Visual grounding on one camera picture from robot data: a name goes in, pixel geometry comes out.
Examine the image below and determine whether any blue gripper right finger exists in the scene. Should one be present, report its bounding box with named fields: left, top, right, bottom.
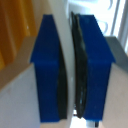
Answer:
left=69, top=11, right=117, bottom=122

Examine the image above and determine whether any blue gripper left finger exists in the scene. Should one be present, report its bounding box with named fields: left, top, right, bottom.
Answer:
left=29, top=14, right=69, bottom=124

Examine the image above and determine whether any white bowl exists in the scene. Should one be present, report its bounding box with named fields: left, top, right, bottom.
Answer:
left=0, top=0, right=80, bottom=128

